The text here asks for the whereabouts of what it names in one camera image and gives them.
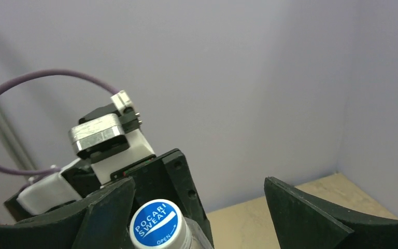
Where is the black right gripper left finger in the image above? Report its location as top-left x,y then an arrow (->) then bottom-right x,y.
0,177 -> 135,248

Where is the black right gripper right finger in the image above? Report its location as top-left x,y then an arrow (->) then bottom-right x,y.
264,177 -> 398,248

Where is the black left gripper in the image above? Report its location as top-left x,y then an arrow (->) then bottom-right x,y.
109,149 -> 214,246

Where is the clear bottle blue cap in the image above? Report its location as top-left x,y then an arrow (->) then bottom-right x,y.
129,199 -> 213,249

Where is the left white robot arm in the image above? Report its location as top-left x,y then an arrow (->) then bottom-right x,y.
0,104 -> 213,248

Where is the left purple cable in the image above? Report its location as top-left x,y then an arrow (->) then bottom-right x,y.
0,69 -> 121,176

